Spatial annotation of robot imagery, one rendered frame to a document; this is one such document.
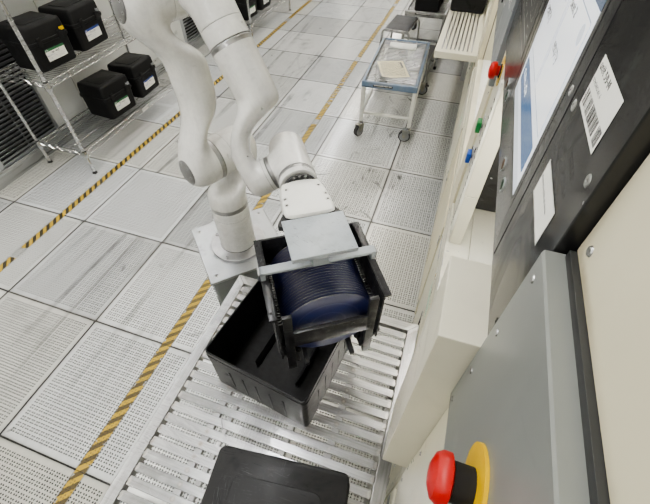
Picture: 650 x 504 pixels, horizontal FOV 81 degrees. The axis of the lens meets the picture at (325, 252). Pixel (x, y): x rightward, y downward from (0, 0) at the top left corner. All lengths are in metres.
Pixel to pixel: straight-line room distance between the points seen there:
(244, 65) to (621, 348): 0.76
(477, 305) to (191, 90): 0.83
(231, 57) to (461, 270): 0.60
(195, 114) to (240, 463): 0.82
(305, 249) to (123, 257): 2.04
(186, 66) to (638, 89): 0.90
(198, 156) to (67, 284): 1.71
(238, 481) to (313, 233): 0.54
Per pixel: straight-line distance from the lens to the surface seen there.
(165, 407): 1.14
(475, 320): 0.46
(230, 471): 0.94
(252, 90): 0.84
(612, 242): 0.28
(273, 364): 1.11
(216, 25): 0.86
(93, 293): 2.52
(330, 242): 0.68
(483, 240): 1.33
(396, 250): 2.40
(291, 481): 0.92
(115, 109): 3.60
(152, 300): 2.34
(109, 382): 2.16
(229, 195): 1.20
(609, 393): 0.25
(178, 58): 1.02
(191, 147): 1.08
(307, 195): 0.76
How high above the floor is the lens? 1.77
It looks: 49 degrees down
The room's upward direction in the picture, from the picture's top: straight up
